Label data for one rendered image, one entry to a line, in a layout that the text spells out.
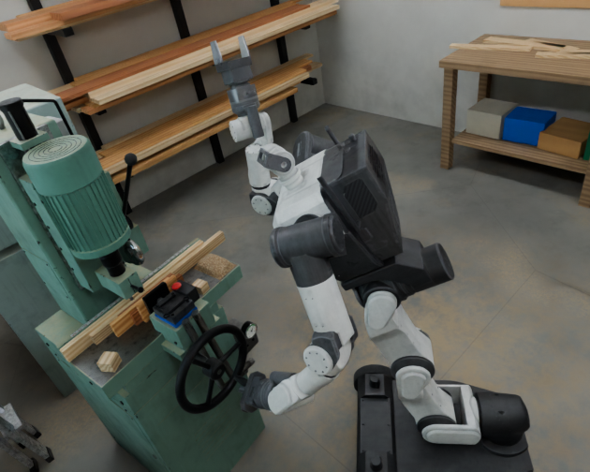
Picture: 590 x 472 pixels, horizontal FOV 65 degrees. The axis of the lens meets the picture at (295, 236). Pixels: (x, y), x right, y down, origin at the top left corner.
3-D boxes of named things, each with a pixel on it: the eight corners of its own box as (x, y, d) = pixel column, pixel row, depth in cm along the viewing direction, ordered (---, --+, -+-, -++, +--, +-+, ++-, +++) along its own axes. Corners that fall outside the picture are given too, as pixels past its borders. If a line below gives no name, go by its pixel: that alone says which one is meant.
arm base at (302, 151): (329, 163, 151) (347, 139, 143) (334, 193, 143) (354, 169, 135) (287, 150, 144) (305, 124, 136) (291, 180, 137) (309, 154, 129)
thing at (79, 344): (69, 362, 142) (62, 352, 139) (66, 360, 143) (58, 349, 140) (206, 251, 177) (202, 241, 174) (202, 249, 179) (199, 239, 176)
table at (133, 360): (127, 416, 131) (119, 404, 127) (71, 370, 148) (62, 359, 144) (263, 284, 166) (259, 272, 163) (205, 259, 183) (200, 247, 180)
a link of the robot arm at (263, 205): (289, 205, 167) (321, 169, 151) (272, 227, 159) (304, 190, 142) (265, 184, 167) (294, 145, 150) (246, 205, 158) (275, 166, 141)
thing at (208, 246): (96, 345, 146) (92, 337, 144) (94, 343, 147) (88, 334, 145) (226, 240, 181) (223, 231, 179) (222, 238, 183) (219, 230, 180)
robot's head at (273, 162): (288, 149, 120) (261, 141, 117) (300, 155, 112) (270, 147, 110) (282, 172, 122) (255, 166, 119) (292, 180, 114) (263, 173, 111)
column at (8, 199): (91, 332, 166) (-21, 152, 123) (60, 310, 178) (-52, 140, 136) (140, 293, 179) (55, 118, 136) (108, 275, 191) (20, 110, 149)
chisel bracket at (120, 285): (128, 303, 147) (118, 284, 142) (103, 289, 155) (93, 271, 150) (146, 289, 151) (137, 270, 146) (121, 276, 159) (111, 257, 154)
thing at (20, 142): (33, 168, 127) (0, 109, 117) (19, 162, 132) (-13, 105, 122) (58, 154, 132) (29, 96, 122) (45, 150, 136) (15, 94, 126)
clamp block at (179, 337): (184, 352, 142) (174, 332, 137) (156, 335, 150) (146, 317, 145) (216, 320, 151) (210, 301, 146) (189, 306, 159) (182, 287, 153)
